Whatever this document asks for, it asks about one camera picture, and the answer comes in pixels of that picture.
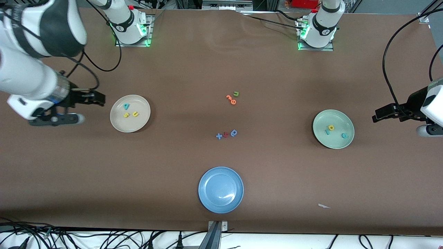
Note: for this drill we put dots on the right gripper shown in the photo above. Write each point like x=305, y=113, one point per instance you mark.
x=75, y=97

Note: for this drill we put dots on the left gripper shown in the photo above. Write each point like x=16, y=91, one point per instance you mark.
x=411, y=103

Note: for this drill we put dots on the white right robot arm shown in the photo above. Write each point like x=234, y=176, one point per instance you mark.
x=27, y=69

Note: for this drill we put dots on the beige round plate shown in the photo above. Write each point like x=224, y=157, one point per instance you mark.
x=138, y=124

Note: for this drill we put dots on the pale green round plate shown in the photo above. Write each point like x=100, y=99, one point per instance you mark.
x=332, y=141

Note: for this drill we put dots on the small white paper scrap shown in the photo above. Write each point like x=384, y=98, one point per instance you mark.
x=323, y=206

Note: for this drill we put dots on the brown table cover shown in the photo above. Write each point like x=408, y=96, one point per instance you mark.
x=207, y=52

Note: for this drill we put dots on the red box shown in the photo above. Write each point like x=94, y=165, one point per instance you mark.
x=304, y=3

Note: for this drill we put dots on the blue foam letter a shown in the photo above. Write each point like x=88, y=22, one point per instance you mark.
x=232, y=134

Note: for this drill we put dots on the blue round plate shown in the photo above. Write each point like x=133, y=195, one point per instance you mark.
x=221, y=190

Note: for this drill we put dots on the grey metal box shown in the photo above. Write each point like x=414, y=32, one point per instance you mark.
x=225, y=4

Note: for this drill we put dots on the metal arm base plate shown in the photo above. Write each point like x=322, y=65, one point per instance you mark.
x=150, y=31
x=328, y=49

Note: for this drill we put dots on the aluminium frame corner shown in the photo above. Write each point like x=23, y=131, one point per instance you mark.
x=427, y=12

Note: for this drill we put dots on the aluminium profile bracket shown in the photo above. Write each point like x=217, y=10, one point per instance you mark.
x=216, y=238

